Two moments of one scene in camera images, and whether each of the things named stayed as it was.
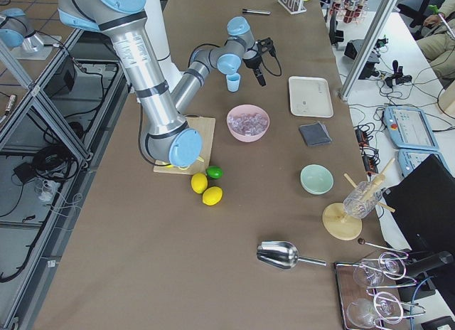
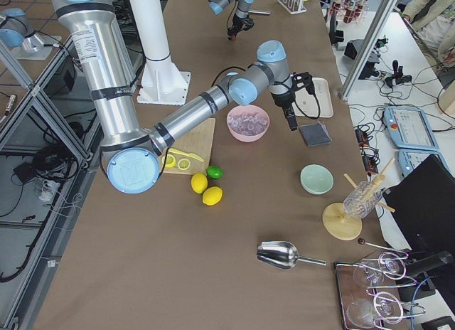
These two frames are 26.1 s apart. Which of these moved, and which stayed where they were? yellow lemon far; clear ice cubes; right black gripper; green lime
Moved: right black gripper
Stayed: yellow lemon far; clear ice cubes; green lime
